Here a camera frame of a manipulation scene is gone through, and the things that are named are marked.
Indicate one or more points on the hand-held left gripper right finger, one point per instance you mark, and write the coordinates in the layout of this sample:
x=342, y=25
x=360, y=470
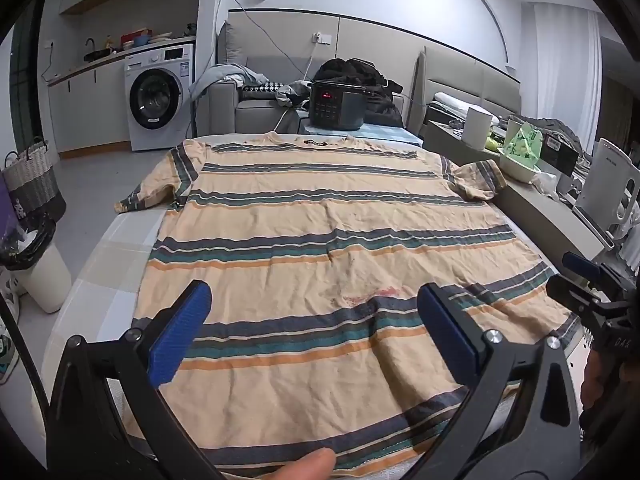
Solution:
x=442, y=325

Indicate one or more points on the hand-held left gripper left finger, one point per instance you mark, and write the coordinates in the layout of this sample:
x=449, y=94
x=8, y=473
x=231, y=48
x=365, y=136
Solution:
x=182, y=330

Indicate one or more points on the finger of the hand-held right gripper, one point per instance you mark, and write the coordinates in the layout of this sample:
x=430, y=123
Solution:
x=570, y=294
x=580, y=263

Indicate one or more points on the striped beige t-shirt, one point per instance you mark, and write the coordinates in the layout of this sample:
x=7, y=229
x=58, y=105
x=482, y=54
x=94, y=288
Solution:
x=325, y=240

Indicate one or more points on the grey clothes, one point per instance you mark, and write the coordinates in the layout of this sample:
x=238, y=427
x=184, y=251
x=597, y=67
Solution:
x=225, y=72

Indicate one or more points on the person's right hand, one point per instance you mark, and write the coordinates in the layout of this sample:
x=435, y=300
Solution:
x=590, y=385

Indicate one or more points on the person's left hand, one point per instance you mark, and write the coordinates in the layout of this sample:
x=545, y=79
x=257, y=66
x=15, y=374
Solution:
x=305, y=465

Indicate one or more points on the grey cabinet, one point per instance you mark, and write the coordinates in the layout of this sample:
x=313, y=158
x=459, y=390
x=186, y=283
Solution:
x=540, y=210

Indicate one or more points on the white plastic stand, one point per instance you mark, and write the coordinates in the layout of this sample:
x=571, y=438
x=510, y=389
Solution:
x=607, y=180

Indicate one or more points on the beige checked tablecloth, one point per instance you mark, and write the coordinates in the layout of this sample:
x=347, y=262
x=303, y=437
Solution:
x=115, y=260

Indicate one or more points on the white bowl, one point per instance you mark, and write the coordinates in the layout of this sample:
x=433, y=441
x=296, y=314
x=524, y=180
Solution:
x=517, y=172

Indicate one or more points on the black box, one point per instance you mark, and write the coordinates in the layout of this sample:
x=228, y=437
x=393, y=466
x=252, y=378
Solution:
x=560, y=152

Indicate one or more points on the grey blanket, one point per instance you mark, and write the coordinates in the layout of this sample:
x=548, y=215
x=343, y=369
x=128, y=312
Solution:
x=575, y=132

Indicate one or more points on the green plastic bag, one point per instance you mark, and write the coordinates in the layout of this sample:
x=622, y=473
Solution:
x=522, y=145

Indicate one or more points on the white trash bin, black bag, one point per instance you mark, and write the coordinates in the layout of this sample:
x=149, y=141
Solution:
x=47, y=280

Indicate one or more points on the white cylinder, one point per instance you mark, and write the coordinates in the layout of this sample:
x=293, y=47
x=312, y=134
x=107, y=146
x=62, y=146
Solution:
x=477, y=127

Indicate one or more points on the white sneaker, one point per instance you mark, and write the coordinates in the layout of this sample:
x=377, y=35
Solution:
x=6, y=355

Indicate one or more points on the white curtain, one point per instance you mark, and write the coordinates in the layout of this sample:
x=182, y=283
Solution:
x=565, y=75

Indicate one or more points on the bed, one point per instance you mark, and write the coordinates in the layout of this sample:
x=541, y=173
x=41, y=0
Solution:
x=460, y=105

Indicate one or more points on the teal checked cloth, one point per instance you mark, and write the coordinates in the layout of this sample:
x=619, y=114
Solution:
x=390, y=132

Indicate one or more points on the woven basket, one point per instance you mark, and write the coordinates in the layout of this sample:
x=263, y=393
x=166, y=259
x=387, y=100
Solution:
x=35, y=180

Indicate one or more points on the purple bag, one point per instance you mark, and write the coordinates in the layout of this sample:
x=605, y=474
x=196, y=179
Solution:
x=6, y=210

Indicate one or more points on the grey padded headboard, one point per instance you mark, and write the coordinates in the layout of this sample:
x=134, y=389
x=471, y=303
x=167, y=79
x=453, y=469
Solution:
x=465, y=72

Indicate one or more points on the grey sofa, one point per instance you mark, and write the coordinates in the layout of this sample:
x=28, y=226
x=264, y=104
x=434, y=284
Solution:
x=255, y=115

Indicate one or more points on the white washing machine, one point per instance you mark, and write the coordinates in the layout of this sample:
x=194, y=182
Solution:
x=155, y=97

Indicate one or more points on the black rice cooker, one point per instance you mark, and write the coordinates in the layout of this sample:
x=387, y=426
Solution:
x=345, y=110

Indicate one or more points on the kitchen counter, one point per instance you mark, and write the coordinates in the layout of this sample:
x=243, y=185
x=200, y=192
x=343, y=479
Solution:
x=90, y=105

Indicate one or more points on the houndstooth pillow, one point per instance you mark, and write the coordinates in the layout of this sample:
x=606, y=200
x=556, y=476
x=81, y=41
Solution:
x=265, y=87

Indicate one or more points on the grey and white garment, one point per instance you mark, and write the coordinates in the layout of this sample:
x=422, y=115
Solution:
x=292, y=92

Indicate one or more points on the black puffer jacket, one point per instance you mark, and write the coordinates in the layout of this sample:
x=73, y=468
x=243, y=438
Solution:
x=360, y=70

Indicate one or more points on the black faucet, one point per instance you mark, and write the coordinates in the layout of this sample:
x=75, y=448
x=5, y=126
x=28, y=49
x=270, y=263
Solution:
x=91, y=44

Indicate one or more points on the white wall socket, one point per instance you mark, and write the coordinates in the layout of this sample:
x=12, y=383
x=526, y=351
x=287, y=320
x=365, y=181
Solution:
x=322, y=38

